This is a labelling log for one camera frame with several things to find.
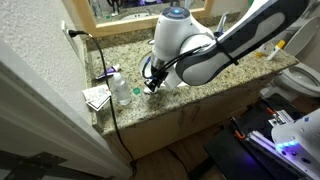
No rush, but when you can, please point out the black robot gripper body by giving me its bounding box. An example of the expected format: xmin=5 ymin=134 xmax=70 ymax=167
xmin=146 ymin=65 xmax=170 ymax=90

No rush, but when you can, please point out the small white case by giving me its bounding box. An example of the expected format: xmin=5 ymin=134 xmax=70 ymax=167
xmin=143 ymin=87 xmax=160 ymax=96

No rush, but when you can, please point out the clear plastic bottle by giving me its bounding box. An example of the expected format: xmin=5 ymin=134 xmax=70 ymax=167
xmin=112 ymin=72 xmax=132 ymax=107

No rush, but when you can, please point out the purple toothpaste tube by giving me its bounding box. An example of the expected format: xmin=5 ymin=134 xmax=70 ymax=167
xmin=95 ymin=64 xmax=122 ymax=81

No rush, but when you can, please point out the beige vanity cabinet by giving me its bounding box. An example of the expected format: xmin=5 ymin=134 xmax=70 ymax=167
xmin=99 ymin=74 xmax=278 ymax=165

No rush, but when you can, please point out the wood framed mirror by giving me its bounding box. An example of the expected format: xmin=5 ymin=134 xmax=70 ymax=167
xmin=72 ymin=0 xmax=215 ymax=38

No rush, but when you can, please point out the blue white toothbrush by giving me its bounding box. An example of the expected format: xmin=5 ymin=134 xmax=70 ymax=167
xmin=215 ymin=11 xmax=230 ymax=34

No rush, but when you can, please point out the black orange clamp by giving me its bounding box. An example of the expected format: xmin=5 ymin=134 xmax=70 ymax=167
xmin=264 ymin=105 xmax=278 ymax=117
xmin=230 ymin=116 xmax=248 ymax=140

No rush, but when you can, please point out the black robot cart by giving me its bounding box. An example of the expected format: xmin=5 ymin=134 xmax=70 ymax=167
xmin=203 ymin=93 xmax=320 ymax=180

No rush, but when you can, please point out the white door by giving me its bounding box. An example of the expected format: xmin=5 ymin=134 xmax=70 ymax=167
xmin=0 ymin=39 xmax=133 ymax=180

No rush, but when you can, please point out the white tube yellow cap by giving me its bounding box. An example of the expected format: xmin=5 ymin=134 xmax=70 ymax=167
xmin=266 ymin=39 xmax=287 ymax=61

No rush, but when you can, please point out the white toilet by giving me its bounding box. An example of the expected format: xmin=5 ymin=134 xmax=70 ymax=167
xmin=259 ymin=13 xmax=320 ymax=103

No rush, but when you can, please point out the black power cable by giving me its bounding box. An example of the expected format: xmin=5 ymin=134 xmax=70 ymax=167
xmin=67 ymin=29 xmax=138 ymax=178

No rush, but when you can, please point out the white wall outlet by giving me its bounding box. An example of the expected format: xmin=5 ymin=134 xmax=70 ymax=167
xmin=60 ymin=20 xmax=80 ymax=58

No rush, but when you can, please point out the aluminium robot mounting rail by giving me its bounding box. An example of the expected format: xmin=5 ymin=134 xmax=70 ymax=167
xmin=245 ymin=109 xmax=320 ymax=180

